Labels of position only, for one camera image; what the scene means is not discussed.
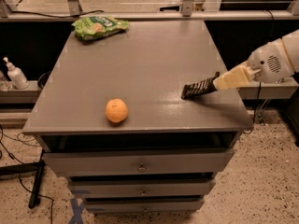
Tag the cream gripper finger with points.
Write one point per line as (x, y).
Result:
(239, 76)

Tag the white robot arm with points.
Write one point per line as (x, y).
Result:
(295, 36)

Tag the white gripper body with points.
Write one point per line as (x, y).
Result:
(267, 61)

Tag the grey drawer cabinet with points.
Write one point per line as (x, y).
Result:
(147, 67)

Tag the bottom grey drawer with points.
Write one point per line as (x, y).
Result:
(145, 205)

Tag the middle grey drawer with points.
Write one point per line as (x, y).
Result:
(141, 188)

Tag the black rxbar chocolate bar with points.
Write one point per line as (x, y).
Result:
(194, 90)

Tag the white pump bottle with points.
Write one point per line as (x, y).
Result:
(16, 75)

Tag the green snack bag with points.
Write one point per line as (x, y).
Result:
(97, 27)

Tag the black metal floor stand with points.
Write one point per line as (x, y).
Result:
(37, 168)

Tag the orange fruit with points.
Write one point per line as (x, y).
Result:
(116, 110)

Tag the grey drawer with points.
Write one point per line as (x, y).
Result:
(141, 188)
(150, 162)
(145, 205)

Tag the top grey drawer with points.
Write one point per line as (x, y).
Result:
(150, 162)

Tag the metal frame rail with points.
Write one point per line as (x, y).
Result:
(226, 15)

